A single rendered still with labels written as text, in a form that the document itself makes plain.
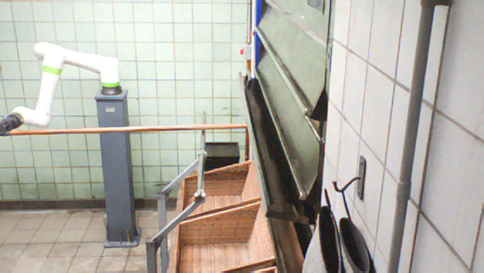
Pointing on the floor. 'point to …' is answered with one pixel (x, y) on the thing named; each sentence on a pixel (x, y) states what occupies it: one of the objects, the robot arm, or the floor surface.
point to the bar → (180, 213)
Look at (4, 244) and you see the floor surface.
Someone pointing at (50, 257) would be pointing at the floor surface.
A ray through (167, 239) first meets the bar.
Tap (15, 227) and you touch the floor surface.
